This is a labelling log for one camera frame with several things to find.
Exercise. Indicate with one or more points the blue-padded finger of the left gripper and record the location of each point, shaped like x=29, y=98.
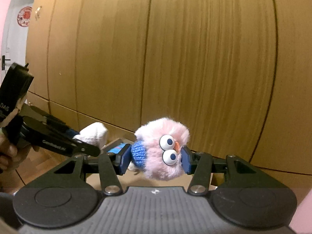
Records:
x=68, y=131

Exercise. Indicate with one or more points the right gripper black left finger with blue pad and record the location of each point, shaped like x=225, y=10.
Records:
x=109, y=165

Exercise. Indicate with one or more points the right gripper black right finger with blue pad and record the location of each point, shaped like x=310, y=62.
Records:
x=239, y=174

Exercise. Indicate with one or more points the white knit sock bundle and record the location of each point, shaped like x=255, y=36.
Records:
x=95, y=134

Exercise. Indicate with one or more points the pink fluffy owl toy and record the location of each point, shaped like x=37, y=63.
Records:
x=156, y=151

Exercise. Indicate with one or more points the person's left hand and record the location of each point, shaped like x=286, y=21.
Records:
x=11, y=156

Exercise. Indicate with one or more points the cardboard box tray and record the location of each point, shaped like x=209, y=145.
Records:
x=137, y=178

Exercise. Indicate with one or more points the white door with red sticker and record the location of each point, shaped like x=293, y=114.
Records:
x=14, y=37

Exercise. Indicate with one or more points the wooden wardrobe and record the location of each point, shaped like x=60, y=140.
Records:
x=237, y=73

